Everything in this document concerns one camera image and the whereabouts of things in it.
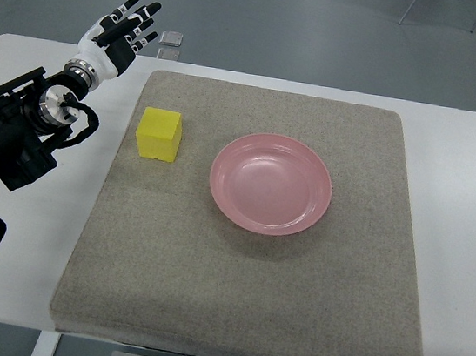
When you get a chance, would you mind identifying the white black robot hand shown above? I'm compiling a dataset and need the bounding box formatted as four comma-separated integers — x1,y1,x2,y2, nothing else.
72,0,162,83

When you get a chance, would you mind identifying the yellow foam block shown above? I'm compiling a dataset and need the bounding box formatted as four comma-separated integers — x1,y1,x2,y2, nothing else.
135,106,183,163

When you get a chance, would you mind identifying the beige fabric mat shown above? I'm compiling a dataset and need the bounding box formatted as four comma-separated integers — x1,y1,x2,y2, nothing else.
50,71,424,356

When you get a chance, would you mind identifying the pink plate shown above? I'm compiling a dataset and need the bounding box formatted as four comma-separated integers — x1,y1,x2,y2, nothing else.
209,133,332,237

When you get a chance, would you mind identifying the upper floor outlet plate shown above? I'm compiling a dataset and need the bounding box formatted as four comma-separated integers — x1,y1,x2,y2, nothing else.
159,30,184,47

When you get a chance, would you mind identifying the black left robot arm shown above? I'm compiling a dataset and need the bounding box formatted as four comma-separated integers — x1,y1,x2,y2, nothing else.
0,59,100,191

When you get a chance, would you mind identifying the lower floor outlet plate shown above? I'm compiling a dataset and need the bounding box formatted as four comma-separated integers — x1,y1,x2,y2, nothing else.
156,47,180,61

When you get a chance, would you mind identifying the white left table leg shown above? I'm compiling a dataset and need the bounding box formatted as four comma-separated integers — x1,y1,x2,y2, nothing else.
30,331,61,356

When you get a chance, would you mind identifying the floor outlet plate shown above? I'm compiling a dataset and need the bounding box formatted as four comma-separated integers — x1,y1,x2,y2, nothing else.
156,47,180,61
159,30,184,47

